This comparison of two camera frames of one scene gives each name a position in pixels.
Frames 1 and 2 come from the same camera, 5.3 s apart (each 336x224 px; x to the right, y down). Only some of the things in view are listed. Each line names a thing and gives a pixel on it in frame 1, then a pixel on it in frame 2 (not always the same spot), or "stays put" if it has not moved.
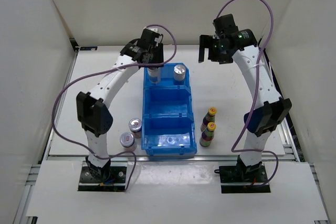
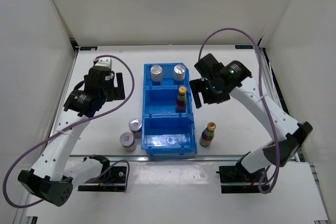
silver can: x=135 y=126 stays put
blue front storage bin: x=168 y=136 stays put
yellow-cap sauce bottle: x=209 y=117 -> x=181 y=100
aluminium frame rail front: x=166 y=158 stays put
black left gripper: x=158 y=50 -> x=116 y=93
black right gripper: x=207 y=42 -> x=196 y=86
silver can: x=127 y=141 stays put
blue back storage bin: x=166 y=81 stays put
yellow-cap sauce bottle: x=208 y=135 stays put
